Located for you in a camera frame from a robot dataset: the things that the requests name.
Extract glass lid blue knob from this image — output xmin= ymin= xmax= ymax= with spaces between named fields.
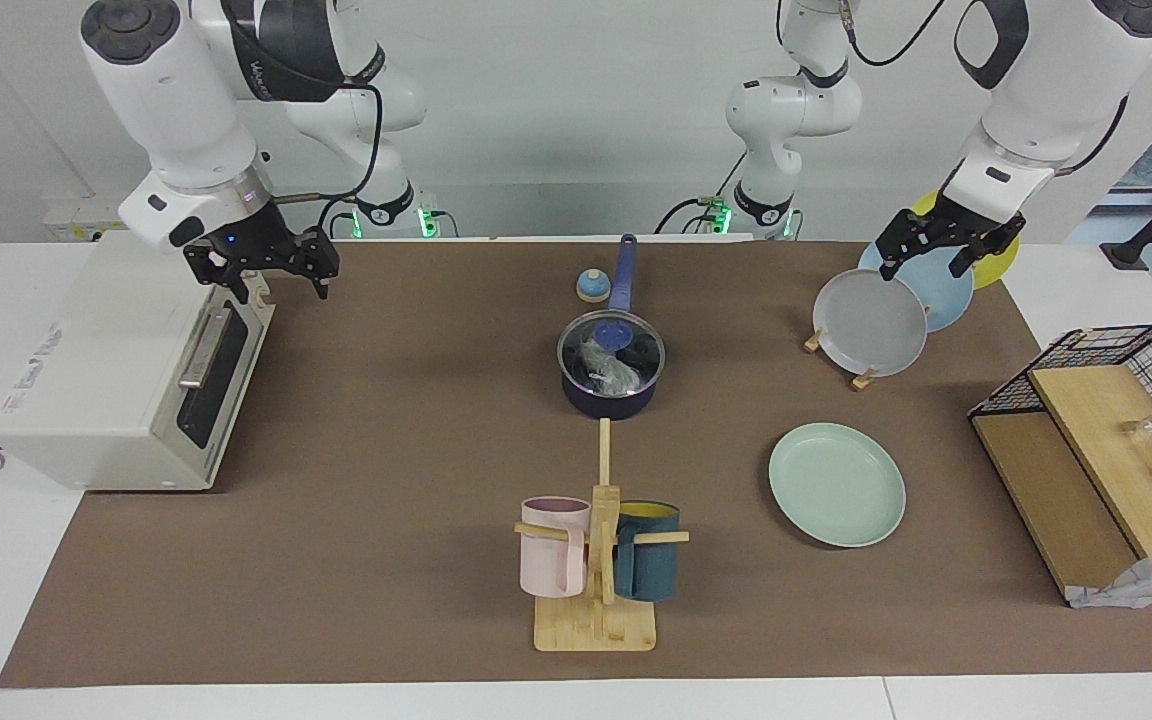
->
xmin=557 ymin=310 xmax=667 ymax=397

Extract white vermicelli bundle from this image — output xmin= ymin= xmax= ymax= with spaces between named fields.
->
xmin=581 ymin=340 xmax=643 ymax=393

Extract yellow plate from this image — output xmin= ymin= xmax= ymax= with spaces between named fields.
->
xmin=911 ymin=190 xmax=1021 ymax=291

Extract light blue plate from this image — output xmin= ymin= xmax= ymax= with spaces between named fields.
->
xmin=856 ymin=240 xmax=975 ymax=333

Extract grey plate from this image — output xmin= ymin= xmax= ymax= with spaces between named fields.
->
xmin=813 ymin=268 xmax=929 ymax=378

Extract wooden plate rack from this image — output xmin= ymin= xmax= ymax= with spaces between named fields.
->
xmin=804 ymin=325 xmax=882 ymax=392

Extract green plate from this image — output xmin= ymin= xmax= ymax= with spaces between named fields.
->
xmin=768 ymin=422 xmax=907 ymax=549

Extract beige toaster oven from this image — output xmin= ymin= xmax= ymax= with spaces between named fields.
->
xmin=0 ymin=230 xmax=277 ymax=492

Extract brown table mat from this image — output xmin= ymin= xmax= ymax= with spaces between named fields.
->
xmin=0 ymin=240 xmax=1152 ymax=689

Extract pink mug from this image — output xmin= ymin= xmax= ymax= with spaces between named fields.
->
xmin=519 ymin=497 xmax=593 ymax=599

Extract white grey crumpled bag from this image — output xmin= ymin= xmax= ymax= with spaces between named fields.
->
xmin=1066 ymin=545 xmax=1152 ymax=610

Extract dark teal mug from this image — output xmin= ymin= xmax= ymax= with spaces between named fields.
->
xmin=613 ymin=500 xmax=683 ymax=603

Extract wooden mug tree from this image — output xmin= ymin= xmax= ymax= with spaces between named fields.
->
xmin=514 ymin=418 xmax=690 ymax=653

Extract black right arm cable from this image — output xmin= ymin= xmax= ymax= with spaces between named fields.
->
xmin=271 ymin=80 xmax=384 ymax=241

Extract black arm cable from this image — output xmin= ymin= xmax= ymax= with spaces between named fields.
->
xmin=271 ymin=80 xmax=384 ymax=241
xmin=841 ymin=0 xmax=949 ymax=69

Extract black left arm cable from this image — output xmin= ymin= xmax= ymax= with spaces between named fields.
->
xmin=841 ymin=0 xmax=949 ymax=69

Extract wooden shelf black wire frame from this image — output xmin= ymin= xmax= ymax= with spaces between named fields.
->
xmin=969 ymin=323 xmax=1152 ymax=606

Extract black base cable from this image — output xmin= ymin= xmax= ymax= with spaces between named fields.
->
xmin=654 ymin=150 xmax=749 ymax=237

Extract black pot purple handle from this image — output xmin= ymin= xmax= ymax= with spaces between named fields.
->
xmin=558 ymin=234 xmax=667 ymax=421

